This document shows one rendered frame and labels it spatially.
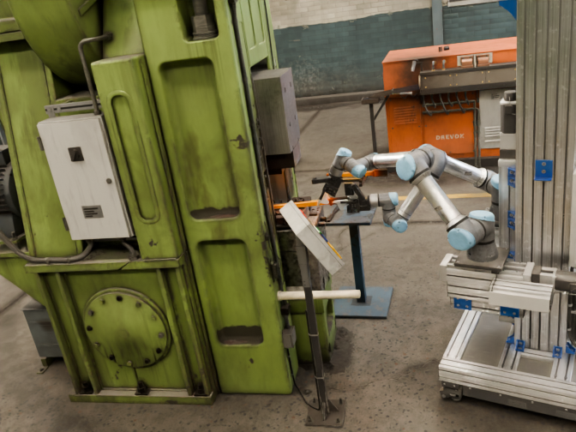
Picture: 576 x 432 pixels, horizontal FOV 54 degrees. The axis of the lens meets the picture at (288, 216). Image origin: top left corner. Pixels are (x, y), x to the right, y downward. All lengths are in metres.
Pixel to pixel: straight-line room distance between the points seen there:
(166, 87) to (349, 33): 7.99
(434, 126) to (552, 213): 3.83
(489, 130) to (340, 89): 4.70
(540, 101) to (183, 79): 1.65
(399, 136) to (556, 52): 4.12
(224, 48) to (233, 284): 1.26
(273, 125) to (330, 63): 7.86
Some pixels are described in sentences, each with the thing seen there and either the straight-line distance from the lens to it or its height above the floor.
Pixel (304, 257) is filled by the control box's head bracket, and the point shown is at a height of 0.97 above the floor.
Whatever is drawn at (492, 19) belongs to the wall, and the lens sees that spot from 10.56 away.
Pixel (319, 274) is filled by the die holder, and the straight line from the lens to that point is 3.30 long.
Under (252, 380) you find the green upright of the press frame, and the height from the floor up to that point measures 0.11.
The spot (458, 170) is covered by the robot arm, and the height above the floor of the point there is 1.11.
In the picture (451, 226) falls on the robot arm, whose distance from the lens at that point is 2.76.
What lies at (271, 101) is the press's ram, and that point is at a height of 1.65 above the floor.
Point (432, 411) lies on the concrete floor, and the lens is 3.28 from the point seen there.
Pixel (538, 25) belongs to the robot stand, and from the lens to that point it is 2.76.
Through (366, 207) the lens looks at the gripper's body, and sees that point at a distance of 3.24.
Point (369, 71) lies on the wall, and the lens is 10.73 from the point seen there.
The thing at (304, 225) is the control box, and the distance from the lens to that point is 2.54.
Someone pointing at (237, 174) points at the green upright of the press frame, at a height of 1.36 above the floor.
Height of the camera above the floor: 2.18
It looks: 22 degrees down
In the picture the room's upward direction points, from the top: 9 degrees counter-clockwise
